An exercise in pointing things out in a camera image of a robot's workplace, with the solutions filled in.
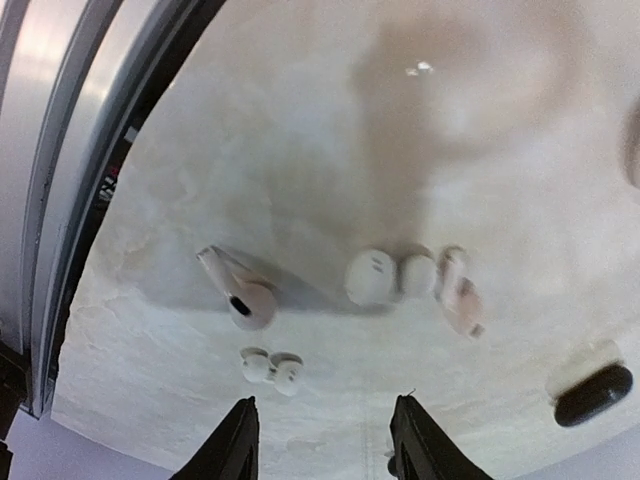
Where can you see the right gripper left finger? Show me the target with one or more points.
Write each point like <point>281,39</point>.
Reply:
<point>231,452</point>

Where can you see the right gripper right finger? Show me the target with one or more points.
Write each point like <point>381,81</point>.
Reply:
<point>422,450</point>

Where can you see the aluminium front rail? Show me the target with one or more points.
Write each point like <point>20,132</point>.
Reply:
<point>76,78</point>

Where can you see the white oval earbud case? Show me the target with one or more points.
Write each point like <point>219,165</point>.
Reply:
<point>631,147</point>

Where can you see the black oval earbud case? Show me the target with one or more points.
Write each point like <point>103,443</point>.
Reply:
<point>589,382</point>

